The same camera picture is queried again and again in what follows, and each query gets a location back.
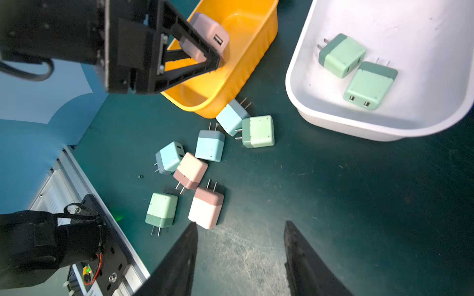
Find white storage box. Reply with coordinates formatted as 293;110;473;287
286;1;474;142

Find green plug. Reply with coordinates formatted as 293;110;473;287
317;33;367;78
145;192;178;236
343;61;398;111
235;115;275;149

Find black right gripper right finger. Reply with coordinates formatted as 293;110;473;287
284;221;352;296

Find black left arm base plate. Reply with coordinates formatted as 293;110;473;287
64;194;132;296

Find pink plug front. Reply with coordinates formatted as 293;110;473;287
188;180;224;229

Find blue plug middle cluster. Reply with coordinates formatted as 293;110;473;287
195;123;225;162

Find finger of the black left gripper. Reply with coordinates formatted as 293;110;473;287
159;62;218;93

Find pink plug cluster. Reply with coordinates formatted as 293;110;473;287
179;12;230;63

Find yellow storage box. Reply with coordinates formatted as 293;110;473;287
162;0;278;119

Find pink plug left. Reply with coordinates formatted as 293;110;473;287
174;152;208;194

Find blue plug cluster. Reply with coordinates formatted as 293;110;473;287
195;123;225;162
154;141;185;175

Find blue plug left cluster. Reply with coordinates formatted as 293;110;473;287
154;141;185;175

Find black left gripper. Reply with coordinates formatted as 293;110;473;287
1;1;221;94

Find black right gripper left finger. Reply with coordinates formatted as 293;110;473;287
134;222;198;296

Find blue plug near yellow box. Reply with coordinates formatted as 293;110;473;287
216;98;251;136

